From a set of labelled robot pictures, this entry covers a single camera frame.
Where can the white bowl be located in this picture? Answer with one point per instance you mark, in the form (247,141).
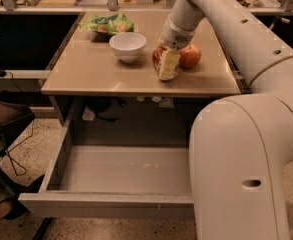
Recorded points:
(127,46)

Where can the open grey top drawer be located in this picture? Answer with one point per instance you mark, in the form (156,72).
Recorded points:
(118,171)

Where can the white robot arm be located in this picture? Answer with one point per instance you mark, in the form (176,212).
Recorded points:
(240,144)

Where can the red apple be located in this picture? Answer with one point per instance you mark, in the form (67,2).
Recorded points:
(189,56)

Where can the brown office chair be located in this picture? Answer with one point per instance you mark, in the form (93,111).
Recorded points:
(14,119)

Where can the green chip bag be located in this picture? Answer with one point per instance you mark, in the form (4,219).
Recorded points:
(109,25)

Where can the person's foot in shoe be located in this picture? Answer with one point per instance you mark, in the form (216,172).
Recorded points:
(11,208)

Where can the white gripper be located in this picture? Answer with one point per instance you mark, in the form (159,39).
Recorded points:
(173,37)

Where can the orange soda can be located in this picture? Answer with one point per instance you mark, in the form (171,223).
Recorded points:
(156,57)

